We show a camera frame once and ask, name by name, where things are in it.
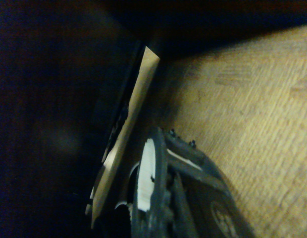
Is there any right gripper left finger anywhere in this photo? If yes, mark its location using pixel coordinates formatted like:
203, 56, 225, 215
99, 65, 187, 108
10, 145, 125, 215
130, 126, 189, 238

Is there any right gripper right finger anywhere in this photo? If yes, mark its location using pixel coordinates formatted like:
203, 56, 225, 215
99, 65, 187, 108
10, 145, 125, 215
164, 128, 246, 224

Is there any black shoe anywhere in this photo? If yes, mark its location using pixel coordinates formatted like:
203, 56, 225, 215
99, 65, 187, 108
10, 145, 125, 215
93, 162, 144, 238

